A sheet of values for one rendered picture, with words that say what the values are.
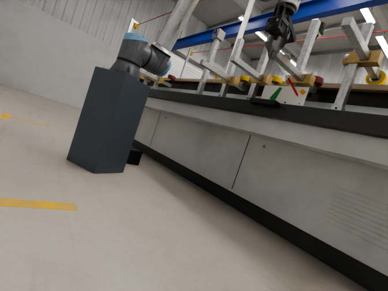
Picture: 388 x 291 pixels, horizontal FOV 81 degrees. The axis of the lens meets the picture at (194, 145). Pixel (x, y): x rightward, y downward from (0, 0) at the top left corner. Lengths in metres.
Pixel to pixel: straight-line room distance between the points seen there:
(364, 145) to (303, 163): 0.38
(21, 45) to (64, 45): 1.10
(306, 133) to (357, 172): 0.30
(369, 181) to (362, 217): 0.17
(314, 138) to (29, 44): 8.34
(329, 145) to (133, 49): 1.19
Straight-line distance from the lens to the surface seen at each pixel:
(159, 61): 1.62
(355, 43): 1.15
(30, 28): 8.85
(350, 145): 1.17
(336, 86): 1.46
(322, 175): 1.39
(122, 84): 1.40
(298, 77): 1.28
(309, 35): 1.45
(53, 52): 8.79
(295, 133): 1.26
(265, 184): 1.52
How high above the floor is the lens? 0.40
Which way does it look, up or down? 3 degrees down
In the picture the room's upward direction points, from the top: 19 degrees clockwise
